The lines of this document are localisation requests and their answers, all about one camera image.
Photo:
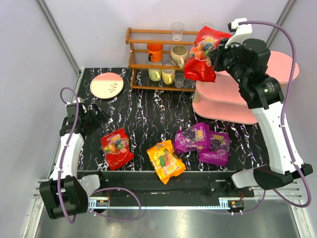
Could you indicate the clear glass top right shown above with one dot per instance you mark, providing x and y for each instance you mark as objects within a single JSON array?
[{"x": 209, "y": 25}]

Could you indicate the purple candy bag upper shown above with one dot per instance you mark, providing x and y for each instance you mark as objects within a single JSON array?
[{"x": 195, "y": 138}]

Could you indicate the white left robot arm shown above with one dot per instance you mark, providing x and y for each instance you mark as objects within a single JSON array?
[{"x": 65, "y": 194}]

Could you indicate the beige round mug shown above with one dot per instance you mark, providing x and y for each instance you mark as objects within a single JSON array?
[{"x": 178, "y": 56}]

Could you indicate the purple candy bag lower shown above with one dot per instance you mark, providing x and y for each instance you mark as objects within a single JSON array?
[{"x": 217, "y": 152}]

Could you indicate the orange candy bag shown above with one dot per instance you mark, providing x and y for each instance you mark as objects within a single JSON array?
[{"x": 166, "y": 164}]

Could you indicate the pink three-tier shelf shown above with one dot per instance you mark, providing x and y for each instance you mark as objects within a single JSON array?
[{"x": 221, "y": 100}]

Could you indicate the cream yellow mug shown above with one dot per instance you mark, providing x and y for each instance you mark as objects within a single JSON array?
[{"x": 168, "y": 76}]

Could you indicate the clear glass bottom shelf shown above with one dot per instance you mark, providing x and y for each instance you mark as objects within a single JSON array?
[{"x": 179, "y": 80}]

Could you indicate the purple candy bag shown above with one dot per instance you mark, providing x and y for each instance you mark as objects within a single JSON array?
[
  {"x": 195, "y": 138},
  {"x": 217, "y": 152}
]

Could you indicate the red candy bag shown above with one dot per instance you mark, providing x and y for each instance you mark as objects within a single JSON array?
[
  {"x": 198, "y": 66},
  {"x": 116, "y": 149}
]

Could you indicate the clear glass top left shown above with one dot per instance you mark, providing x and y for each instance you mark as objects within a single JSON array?
[{"x": 177, "y": 29}]

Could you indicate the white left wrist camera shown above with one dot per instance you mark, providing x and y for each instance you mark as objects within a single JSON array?
[{"x": 79, "y": 101}]

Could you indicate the clear glass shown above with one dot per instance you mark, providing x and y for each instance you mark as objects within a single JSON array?
[
  {"x": 177, "y": 29},
  {"x": 209, "y": 25}
]

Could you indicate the pale green mug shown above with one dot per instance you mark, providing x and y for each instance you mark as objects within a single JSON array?
[{"x": 154, "y": 74}]

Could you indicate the brown wooden cup rack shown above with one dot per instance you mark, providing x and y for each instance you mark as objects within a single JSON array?
[{"x": 138, "y": 61}]

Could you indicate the orange mug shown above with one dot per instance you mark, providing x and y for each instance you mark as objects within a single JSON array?
[{"x": 155, "y": 52}]

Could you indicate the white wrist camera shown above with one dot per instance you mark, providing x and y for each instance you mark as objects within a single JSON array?
[
  {"x": 241, "y": 32},
  {"x": 79, "y": 101}
]

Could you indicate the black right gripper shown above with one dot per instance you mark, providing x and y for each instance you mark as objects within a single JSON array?
[{"x": 217, "y": 57}]

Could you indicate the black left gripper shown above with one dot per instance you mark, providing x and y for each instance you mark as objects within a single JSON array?
[{"x": 93, "y": 116}]

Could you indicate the pink and cream plate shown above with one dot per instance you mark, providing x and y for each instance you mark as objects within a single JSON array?
[{"x": 106, "y": 85}]

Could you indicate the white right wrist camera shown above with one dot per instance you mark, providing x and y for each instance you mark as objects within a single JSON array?
[{"x": 241, "y": 32}]

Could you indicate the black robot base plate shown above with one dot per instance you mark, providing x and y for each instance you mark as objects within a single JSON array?
[{"x": 211, "y": 183}]

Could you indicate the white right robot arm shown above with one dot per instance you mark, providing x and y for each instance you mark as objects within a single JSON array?
[{"x": 246, "y": 63}]

